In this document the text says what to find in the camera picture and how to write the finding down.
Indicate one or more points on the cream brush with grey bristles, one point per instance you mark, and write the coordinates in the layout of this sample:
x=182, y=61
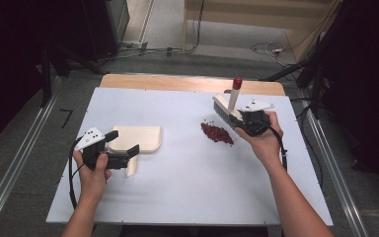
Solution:
x=235, y=95

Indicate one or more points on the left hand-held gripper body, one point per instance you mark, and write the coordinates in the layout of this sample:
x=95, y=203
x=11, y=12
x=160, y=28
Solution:
x=93, y=148

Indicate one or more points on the dark curtain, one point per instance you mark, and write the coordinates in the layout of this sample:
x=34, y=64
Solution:
x=10, y=65

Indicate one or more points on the cream dustpan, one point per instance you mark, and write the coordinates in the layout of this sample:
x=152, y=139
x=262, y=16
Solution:
x=141, y=138

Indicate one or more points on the pile of red and green beans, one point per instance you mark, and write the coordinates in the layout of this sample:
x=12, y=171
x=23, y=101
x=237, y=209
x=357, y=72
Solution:
x=215, y=133

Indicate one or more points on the person's left hand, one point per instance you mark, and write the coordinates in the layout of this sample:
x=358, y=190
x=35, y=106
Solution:
x=93, y=177

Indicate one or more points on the black cabinet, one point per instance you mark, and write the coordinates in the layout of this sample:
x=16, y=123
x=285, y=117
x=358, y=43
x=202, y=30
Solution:
x=108, y=26

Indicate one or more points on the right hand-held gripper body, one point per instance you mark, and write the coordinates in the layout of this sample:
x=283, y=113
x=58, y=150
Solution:
x=255, y=121

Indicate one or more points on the metal floor rail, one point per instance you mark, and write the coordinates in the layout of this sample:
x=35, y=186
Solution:
x=335, y=164
x=16, y=164

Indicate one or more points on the person's right hand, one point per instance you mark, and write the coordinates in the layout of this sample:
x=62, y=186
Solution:
x=266, y=144

